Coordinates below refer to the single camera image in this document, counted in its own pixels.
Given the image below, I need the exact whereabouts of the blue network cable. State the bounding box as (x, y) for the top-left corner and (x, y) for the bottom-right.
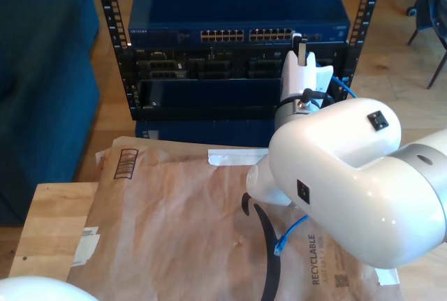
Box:
(274, 51), (358, 256)

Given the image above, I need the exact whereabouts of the black rack server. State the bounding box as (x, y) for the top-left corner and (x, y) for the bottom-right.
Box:
(118, 46), (350, 81)

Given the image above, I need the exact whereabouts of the black rack power strip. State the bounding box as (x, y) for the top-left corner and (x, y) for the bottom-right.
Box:
(134, 105), (280, 121)

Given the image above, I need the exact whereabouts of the blue flat chassis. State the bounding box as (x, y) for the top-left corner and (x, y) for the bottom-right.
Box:
(135, 119), (280, 148)

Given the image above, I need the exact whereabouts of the dark chair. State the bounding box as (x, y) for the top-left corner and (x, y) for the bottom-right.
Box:
(406, 0), (447, 89)

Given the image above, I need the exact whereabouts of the brown paper mailer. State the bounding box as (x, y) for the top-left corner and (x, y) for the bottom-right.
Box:
(66, 135), (401, 301)

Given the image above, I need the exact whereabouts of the blue sofa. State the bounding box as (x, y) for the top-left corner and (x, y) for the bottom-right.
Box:
(0, 0), (102, 227)

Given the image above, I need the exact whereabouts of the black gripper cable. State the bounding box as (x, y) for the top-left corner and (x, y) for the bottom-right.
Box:
(300, 87), (329, 106)

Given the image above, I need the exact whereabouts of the blue network switch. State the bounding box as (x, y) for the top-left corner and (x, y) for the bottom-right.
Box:
(127, 0), (351, 49)

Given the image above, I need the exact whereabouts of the black rack frame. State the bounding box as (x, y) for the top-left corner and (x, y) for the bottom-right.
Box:
(91, 0), (387, 122)

